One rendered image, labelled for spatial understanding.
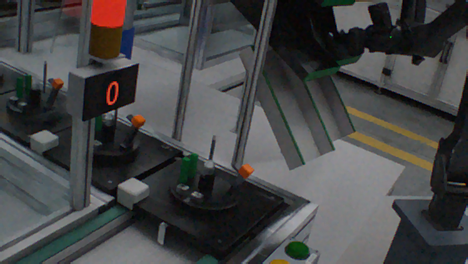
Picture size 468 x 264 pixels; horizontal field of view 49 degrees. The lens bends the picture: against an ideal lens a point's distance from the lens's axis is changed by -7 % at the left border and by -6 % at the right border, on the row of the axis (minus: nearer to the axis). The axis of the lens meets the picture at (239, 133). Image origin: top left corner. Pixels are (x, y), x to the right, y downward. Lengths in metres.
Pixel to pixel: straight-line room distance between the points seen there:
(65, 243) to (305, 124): 0.63
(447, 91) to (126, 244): 4.24
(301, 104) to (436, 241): 0.50
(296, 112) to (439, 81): 3.77
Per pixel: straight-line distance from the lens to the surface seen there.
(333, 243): 1.23
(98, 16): 0.83
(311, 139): 1.28
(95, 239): 1.00
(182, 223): 0.99
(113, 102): 0.88
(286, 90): 1.28
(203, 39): 2.02
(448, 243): 0.98
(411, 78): 5.05
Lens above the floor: 1.54
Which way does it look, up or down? 25 degrees down
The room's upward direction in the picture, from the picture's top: 12 degrees clockwise
